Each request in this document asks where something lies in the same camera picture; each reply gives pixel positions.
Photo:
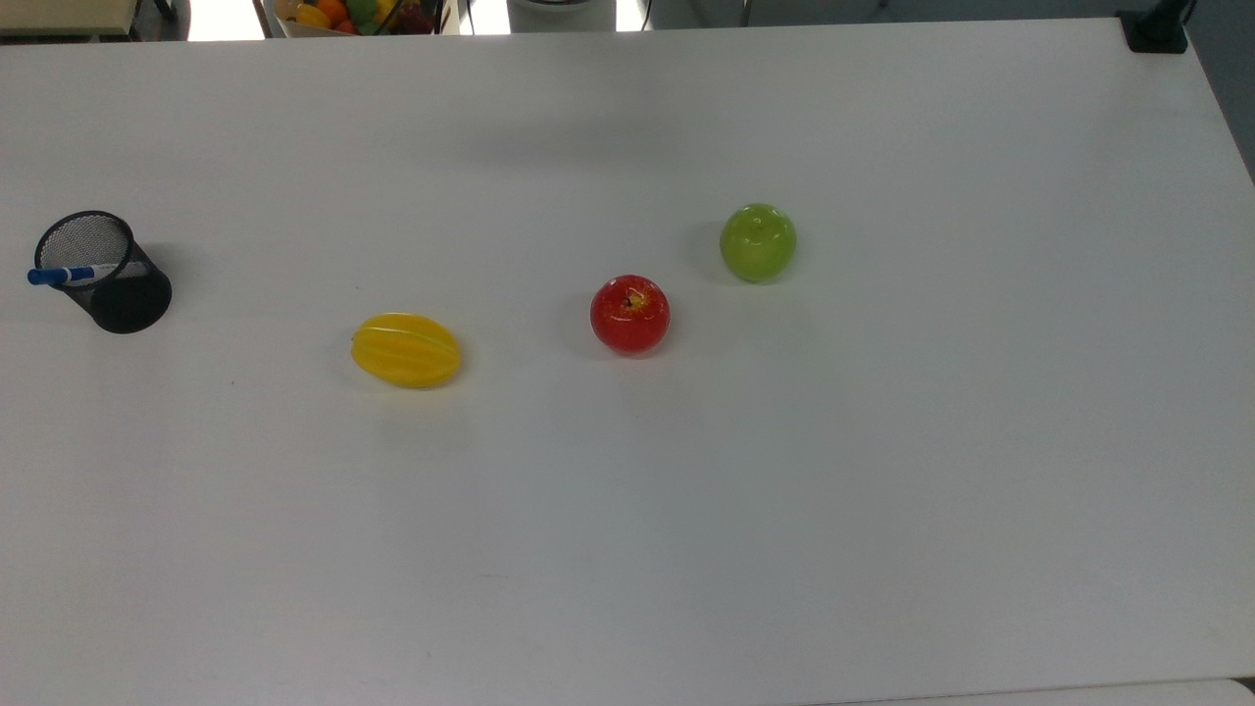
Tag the red plastic apple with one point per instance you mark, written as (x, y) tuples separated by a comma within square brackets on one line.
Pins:
[(629, 316)]

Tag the black camera stand base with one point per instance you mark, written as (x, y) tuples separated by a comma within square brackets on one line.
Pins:
[(1156, 32)]

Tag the blue and white marker pen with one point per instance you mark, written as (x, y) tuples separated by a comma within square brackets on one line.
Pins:
[(59, 276)]

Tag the black mesh pen holder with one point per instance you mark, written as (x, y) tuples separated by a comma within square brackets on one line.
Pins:
[(125, 299)]

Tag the box of plastic fruit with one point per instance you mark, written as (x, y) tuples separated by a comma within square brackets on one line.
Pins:
[(357, 14)]

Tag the yellow plastic starfruit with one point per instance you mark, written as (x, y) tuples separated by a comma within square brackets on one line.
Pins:
[(406, 350)]

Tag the beige side table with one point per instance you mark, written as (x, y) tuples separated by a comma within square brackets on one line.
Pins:
[(65, 14)]

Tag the green plastic apple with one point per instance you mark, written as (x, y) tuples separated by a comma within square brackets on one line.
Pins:
[(757, 243)]

